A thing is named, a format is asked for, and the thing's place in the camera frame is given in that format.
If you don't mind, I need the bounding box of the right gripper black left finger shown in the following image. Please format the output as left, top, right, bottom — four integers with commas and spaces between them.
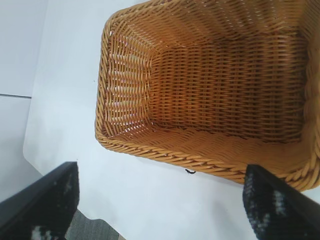
0, 161, 81, 240

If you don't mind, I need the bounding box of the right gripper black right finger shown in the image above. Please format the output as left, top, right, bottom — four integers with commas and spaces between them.
241, 164, 320, 240

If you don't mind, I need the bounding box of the woven wicker basket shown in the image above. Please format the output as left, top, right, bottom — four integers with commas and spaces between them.
94, 0, 320, 193

